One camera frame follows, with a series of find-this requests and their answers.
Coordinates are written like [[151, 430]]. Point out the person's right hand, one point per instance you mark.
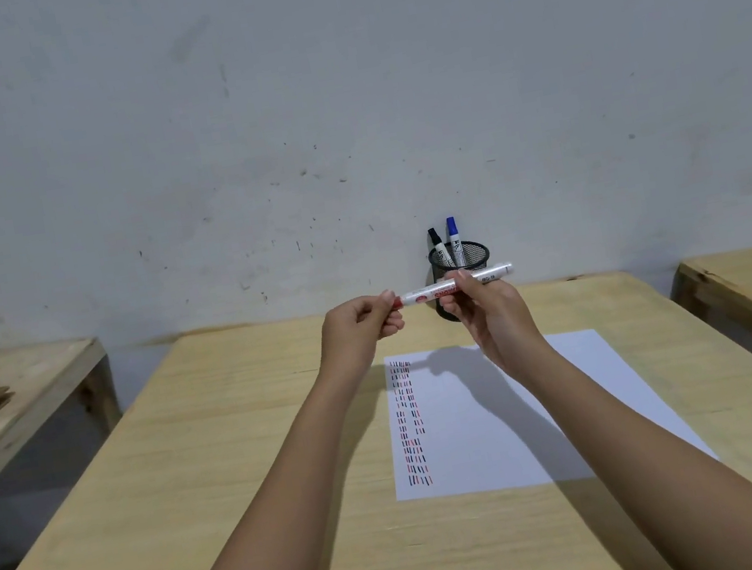
[[501, 325]]

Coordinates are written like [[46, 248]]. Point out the person's left hand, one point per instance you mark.
[[356, 338]]

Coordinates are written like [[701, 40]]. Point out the black mesh pen holder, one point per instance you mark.
[[479, 255]]

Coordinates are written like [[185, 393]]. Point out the red marker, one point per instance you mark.
[[435, 293]]

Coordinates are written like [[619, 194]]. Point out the blue marker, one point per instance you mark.
[[452, 225]]

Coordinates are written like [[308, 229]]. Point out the black marker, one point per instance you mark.
[[434, 235]]

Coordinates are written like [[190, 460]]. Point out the white paper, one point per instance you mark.
[[476, 451]]

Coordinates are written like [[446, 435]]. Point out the person's left forearm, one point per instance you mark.
[[280, 527]]

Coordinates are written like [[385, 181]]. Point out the person's right forearm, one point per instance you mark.
[[667, 477]]

